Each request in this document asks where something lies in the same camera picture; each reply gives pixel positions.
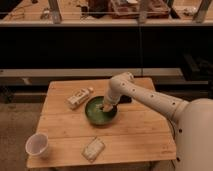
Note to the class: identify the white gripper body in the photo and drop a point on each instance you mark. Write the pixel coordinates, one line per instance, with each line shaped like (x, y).
(110, 98)

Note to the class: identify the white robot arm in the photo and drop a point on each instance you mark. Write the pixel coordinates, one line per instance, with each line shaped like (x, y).
(194, 140)

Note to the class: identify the green ceramic bowl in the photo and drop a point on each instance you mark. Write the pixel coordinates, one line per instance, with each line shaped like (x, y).
(95, 114)

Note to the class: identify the black smartphone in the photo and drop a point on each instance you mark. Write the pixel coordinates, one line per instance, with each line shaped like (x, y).
(125, 99)

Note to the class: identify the wooden table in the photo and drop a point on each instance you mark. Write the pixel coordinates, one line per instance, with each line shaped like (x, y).
(136, 134)

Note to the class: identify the white wrapped snack packet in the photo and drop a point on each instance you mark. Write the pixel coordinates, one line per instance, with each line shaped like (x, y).
(93, 149)

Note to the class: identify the brown tray on bench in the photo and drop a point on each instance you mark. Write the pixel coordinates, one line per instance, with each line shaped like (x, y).
(131, 8)

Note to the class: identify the white paper cup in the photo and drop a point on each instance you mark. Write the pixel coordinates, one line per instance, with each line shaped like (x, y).
(37, 146)

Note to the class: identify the wooden workbench shelf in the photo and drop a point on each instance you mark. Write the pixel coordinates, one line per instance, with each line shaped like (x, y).
(96, 13)

